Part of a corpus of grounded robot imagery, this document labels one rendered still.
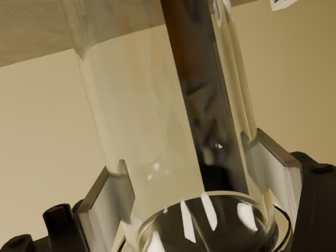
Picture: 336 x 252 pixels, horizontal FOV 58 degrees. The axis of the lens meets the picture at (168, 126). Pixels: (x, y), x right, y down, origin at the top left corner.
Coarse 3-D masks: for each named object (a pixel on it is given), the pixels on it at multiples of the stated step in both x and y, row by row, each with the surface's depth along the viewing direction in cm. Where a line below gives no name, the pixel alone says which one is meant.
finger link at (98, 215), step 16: (96, 192) 16; (112, 192) 18; (80, 208) 14; (96, 208) 15; (112, 208) 17; (80, 224) 14; (96, 224) 14; (112, 224) 16; (96, 240) 14; (112, 240) 16
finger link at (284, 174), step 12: (264, 132) 19; (264, 144) 17; (276, 144) 16; (264, 156) 17; (276, 156) 15; (288, 156) 14; (276, 168) 15; (288, 168) 13; (300, 168) 13; (276, 180) 15; (288, 180) 13; (300, 180) 13; (276, 192) 16; (288, 192) 14; (300, 192) 13; (288, 204) 14
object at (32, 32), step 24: (0, 0) 37; (24, 0) 38; (48, 0) 40; (240, 0) 64; (0, 24) 45; (24, 24) 47; (48, 24) 50; (0, 48) 57; (24, 48) 61; (48, 48) 66
